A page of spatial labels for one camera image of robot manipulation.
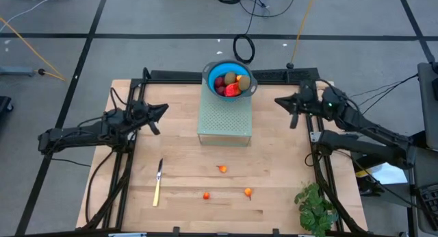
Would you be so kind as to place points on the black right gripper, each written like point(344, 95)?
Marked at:
point(310, 107)

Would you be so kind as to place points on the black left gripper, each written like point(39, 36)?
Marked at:
point(138, 120)

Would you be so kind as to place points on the brown-green toy kiwi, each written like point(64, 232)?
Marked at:
point(244, 83)
point(230, 77)

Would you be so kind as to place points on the small orange toy fruit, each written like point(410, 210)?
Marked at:
point(238, 77)

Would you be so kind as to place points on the dark red toy pomegranate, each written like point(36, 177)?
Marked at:
point(220, 90)
point(219, 81)

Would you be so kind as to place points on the teal collapsible bowl grey rim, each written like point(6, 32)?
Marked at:
point(214, 72)

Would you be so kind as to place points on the red-orange bell pepper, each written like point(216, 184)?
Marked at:
point(206, 196)

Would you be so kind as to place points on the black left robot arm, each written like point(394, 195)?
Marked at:
point(75, 134)

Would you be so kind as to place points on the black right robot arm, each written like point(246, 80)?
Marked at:
point(369, 127)

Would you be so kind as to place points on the pale green perforated metal shelf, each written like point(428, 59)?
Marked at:
point(224, 120)

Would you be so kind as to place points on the small yellow-orange toy pear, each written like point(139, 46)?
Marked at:
point(223, 168)

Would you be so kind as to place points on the orange toy pear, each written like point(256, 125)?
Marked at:
point(248, 192)

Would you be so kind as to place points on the potted green plant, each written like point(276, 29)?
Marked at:
point(315, 209)

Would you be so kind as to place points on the white paper sheet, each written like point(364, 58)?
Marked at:
point(386, 173)

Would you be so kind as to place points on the grey desk panel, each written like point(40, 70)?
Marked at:
point(427, 103)

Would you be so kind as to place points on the grey metal stand foot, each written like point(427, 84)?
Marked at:
point(17, 71)

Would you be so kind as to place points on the black caster base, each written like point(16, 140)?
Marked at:
point(4, 105)

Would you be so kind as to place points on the black keyboard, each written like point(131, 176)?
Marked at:
point(429, 197)

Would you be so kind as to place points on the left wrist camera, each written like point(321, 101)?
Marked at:
point(139, 107)

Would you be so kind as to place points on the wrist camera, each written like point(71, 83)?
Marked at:
point(139, 107)
point(307, 92)

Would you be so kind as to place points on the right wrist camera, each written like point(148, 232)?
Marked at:
point(307, 92)

